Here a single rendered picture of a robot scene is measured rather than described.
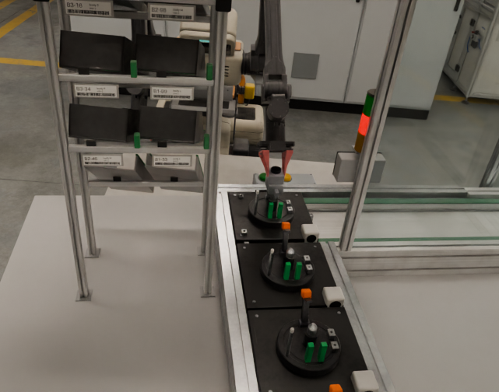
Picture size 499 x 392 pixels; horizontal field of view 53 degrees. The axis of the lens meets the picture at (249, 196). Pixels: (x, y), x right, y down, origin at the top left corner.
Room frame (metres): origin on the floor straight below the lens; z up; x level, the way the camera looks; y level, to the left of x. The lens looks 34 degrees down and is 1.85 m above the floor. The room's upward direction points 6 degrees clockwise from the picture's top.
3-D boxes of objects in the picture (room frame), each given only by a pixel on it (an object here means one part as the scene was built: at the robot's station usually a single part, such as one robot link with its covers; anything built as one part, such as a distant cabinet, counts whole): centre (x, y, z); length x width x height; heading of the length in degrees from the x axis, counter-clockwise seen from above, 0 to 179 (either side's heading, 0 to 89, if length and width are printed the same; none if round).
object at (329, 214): (1.25, -0.37, 0.91); 0.84 x 0.28 x 0.10; 101
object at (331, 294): (0.97, -0.12, 1.01); 0.24 x 0.24 x 0.13; 11
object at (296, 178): (1.44, -0.12, 0.93); 0.21 x 0.07 x 0.06; 101
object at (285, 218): (1.22, -0.07, 0.98); 0.14 x 0.14 x 0.02
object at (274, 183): (1.22, -0.07, 1.09); 0.08 x 0.04 x 0.07; 10
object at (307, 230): (1.14, -0.19, 0.97); 0.05 x 0.05 x 0.04; 11
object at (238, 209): (1.22, -0.07, 0.96); 0.24 x 0.24 x 0.02; 11
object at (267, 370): (0.73, -0.16, 1.01); 0.24 x 0.24 x 0.13; 11
